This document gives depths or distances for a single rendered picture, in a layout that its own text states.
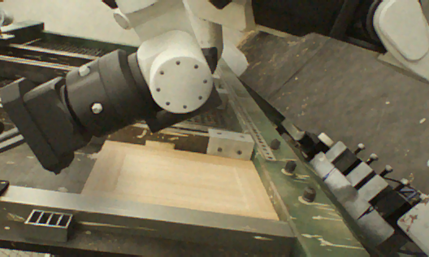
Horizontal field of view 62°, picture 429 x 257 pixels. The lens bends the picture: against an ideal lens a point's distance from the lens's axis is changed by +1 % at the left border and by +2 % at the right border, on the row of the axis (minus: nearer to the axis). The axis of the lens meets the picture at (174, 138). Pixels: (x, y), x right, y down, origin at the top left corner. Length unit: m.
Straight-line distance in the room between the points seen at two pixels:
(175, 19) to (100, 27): 5.92
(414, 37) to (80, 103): 0.69
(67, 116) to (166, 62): 0.14
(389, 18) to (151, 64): 0.57
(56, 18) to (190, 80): 6.23
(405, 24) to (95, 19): 5.76
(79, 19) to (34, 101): 6.01
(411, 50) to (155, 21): 0.59
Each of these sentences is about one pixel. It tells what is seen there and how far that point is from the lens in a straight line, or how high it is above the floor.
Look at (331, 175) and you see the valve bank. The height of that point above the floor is 0.74.
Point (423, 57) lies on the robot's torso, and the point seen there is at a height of 0.85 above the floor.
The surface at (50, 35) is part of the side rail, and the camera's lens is 2.54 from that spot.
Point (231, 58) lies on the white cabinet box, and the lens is 4.82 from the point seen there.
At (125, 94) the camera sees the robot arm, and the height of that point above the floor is 1.31.
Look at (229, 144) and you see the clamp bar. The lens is 0.98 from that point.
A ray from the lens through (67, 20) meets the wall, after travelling 6.51.
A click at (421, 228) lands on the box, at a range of 0.54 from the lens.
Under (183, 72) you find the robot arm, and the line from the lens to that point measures 0.36.
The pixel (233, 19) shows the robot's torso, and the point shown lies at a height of 1.21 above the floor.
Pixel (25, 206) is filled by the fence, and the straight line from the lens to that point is 0.68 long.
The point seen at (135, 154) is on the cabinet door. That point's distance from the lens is 0.92.
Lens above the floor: 1.33
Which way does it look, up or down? 14 degrees down
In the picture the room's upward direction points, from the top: 53 degrees counter-clockwise
